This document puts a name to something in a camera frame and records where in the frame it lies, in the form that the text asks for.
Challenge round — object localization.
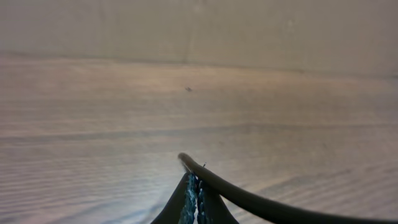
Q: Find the thin black braided cable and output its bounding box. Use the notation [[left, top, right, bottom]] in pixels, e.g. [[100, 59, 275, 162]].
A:
[[177, 152, 398, 224]]

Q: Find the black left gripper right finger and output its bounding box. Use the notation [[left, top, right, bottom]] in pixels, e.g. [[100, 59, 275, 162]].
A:
[[197, 180, 239, 224]]

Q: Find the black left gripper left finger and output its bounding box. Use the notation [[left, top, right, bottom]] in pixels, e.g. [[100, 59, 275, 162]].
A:
[[151, 172, 197, 224]]

